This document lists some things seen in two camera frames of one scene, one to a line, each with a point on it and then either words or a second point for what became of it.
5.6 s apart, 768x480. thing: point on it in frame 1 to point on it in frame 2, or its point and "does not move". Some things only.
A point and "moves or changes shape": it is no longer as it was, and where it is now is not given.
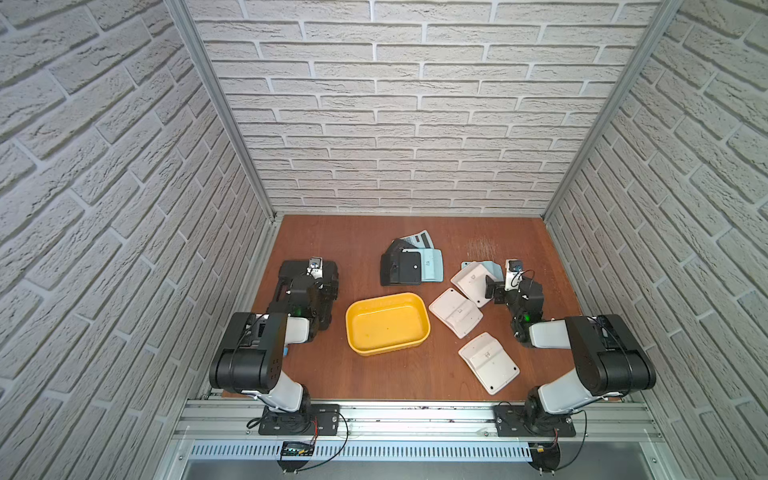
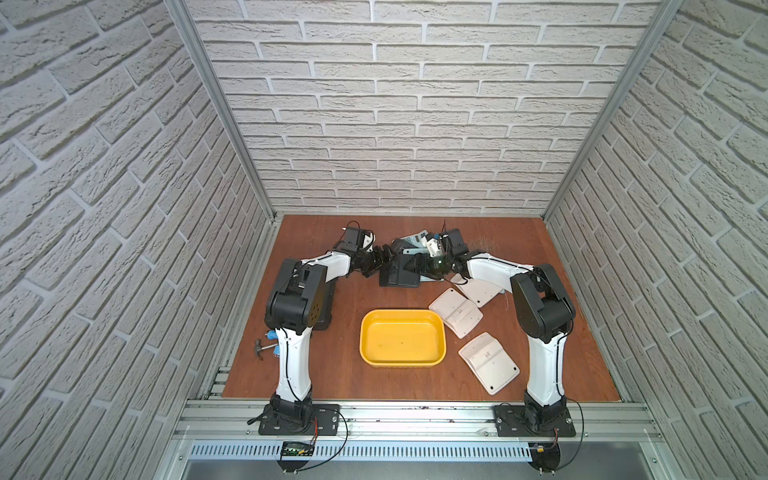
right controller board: x=545 y=455 does not move
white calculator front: x=489 y=361 does not move
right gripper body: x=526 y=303 to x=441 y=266
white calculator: x=472 y=280 does not move
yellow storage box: x=386 y=323 moves or changes shape
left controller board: x=296 y=448 does not move
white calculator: x=459 y=314 does not move
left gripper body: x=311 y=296 to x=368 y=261
